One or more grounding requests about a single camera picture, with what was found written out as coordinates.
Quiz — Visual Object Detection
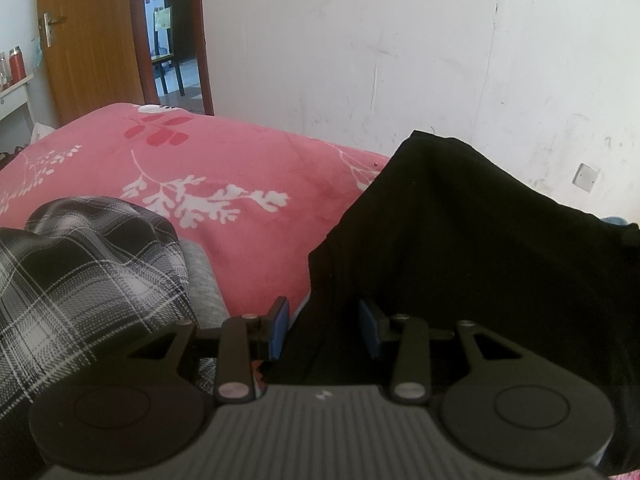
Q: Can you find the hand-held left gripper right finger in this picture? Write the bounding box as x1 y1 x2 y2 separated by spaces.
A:
359 298 523 403

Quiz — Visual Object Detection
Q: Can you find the plaid shirt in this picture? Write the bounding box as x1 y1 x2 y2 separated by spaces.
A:
0 197 194 432

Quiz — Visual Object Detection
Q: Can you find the pink floral blanket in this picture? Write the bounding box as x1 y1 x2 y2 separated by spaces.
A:
0 102 392 322

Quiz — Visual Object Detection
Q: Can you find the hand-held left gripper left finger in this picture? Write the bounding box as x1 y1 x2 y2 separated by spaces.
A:
127 296 291 403

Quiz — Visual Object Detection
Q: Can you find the red thermos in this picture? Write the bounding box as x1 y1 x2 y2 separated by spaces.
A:
9 46 26 84

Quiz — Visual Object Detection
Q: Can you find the black t-shirt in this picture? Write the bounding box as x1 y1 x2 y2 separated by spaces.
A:
262 130 640 476

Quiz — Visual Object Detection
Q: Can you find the metal door handle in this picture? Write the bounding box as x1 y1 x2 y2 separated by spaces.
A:
39 10 69 49

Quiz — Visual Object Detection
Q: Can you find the grey sweatshirt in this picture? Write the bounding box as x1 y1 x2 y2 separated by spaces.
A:
177 240 232 332

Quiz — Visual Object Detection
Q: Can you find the white side table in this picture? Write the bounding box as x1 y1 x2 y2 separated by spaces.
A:
0 72 36 122

